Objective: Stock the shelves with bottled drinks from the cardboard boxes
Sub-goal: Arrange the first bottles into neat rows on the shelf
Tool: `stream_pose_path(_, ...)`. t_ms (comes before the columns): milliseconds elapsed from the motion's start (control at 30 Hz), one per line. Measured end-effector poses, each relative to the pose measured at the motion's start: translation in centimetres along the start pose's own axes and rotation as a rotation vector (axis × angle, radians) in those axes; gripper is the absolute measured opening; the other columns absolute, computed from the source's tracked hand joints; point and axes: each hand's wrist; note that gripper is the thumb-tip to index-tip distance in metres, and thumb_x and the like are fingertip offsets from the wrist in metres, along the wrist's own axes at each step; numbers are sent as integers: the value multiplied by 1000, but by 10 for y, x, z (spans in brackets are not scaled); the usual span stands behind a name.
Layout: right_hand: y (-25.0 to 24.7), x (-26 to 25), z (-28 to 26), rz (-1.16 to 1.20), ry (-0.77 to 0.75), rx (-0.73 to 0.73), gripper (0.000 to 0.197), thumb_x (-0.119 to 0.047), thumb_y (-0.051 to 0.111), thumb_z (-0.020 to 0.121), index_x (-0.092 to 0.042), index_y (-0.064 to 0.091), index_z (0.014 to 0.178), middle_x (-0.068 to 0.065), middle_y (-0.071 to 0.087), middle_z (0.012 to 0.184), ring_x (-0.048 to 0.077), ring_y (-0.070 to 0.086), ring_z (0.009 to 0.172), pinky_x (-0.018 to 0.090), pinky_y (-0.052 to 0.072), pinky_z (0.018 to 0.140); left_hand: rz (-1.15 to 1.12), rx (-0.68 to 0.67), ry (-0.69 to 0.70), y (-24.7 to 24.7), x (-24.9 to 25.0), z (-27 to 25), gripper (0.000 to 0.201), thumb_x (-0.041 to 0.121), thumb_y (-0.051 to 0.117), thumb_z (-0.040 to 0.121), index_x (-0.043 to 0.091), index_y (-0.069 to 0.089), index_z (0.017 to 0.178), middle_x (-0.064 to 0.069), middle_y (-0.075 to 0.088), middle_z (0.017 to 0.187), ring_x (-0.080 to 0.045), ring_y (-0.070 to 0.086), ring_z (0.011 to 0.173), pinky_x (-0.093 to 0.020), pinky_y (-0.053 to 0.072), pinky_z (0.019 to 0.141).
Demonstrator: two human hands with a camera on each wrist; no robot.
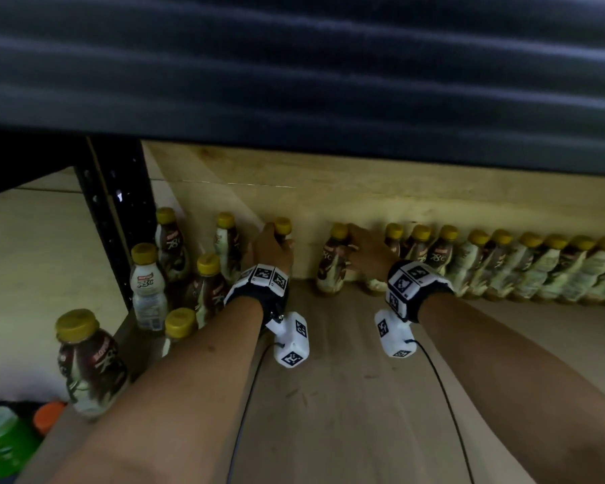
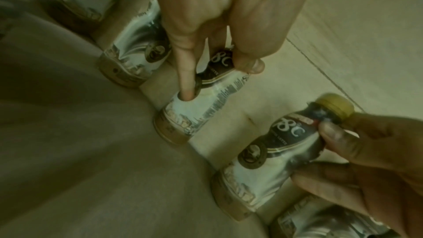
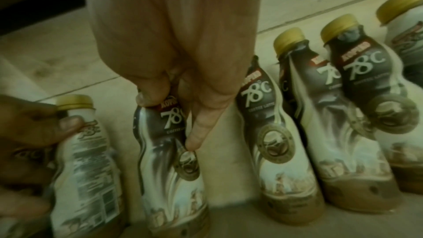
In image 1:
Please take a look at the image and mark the grey roller shutter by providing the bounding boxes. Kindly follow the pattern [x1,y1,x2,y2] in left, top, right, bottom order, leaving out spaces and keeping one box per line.
[0,0,605,177]

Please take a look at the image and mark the person's right hand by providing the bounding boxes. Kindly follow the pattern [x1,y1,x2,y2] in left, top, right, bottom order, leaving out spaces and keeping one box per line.
[344,224,402,283]

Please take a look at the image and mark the yellow-capped drink bottle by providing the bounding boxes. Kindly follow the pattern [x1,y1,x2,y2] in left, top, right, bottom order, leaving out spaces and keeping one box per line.
[316,223,354,298]
[272,217,296,278]

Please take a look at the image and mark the person's right forearm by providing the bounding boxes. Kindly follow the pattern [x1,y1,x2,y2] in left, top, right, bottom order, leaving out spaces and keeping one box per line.
[418,292,605,484]

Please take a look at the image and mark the row of coffee bottles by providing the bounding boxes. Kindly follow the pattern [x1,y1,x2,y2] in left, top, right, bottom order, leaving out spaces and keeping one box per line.
[55,206,605,419]

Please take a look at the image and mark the black marker wrist band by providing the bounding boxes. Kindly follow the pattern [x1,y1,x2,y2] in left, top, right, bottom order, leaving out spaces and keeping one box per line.
[385,260,454,323]
[224,264,289,328]

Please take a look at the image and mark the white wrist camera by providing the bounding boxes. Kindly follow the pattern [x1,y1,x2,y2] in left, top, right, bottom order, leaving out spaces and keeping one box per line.
[267,311,310,370]
[374,309,418,360]

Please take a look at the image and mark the black camera cable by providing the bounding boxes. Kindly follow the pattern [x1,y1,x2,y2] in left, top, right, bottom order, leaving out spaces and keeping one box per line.
[408,339,475,484]
[227,342,278,484]

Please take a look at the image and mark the person's left forearm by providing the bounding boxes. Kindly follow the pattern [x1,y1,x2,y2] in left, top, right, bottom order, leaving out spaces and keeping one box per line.
[50,296,266,484]

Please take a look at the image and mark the wooden shelf with black frame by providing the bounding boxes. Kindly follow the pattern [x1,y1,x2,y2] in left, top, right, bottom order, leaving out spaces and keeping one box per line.
[0,130,605,484]

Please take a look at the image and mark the person's left hand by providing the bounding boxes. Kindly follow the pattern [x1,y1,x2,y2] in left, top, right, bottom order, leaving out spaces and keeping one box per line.
[251,222,296,276]

